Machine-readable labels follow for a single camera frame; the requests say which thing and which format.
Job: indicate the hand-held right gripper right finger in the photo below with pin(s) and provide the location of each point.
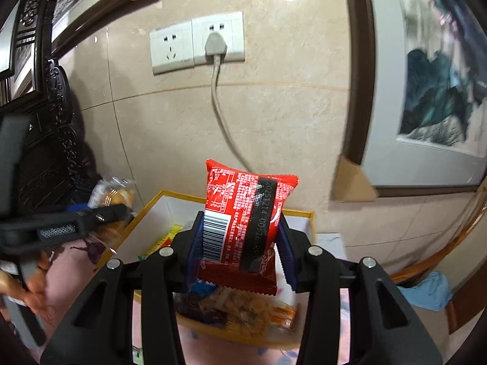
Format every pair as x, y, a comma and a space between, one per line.
287, 254

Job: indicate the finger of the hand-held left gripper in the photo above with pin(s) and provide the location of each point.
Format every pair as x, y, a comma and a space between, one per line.
106, 215
79, 209

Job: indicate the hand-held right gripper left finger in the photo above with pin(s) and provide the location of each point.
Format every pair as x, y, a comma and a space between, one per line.
194, 251

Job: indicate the clear packet of brown snacks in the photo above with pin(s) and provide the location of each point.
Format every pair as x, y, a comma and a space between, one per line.
114, 196

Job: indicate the long yellow snack packet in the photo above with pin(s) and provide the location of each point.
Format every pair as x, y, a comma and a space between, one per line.
171, 235

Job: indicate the yellow cardboard box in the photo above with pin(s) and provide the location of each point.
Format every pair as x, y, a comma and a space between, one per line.
152, 216

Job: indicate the dark blue snack packet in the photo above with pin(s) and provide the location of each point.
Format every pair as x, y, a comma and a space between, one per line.
198, 300

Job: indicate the red snack packet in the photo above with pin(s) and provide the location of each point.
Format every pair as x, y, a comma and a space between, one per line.
247, 205

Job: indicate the orange white snack packet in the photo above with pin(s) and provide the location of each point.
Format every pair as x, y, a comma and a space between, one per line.
243, 311

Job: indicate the person's left hand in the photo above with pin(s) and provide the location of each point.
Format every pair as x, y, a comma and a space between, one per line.
40, 281

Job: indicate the pink printed bedsheet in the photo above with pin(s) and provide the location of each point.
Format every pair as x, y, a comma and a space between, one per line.
68, 273

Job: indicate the wooden chair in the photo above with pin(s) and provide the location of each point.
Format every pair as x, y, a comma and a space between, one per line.
418, 270

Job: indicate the blue cloth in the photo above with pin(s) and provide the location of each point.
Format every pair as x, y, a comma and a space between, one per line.
426, 292

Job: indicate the framed lotus painting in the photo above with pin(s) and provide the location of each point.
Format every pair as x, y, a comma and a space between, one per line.
437, 83

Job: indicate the white wall socket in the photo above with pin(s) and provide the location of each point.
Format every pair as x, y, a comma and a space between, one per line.
171, 49
232, 26

